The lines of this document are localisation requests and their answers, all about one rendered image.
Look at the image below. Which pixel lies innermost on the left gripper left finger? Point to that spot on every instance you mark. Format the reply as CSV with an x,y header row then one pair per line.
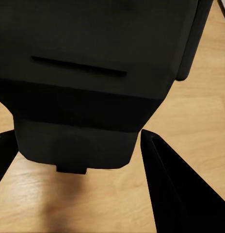
x,y
8,150

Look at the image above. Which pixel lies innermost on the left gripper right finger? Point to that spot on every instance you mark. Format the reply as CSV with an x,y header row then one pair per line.
x,y
182,202

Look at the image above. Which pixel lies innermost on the digital camera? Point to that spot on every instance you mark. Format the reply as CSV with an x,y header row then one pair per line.
x,y
82,77

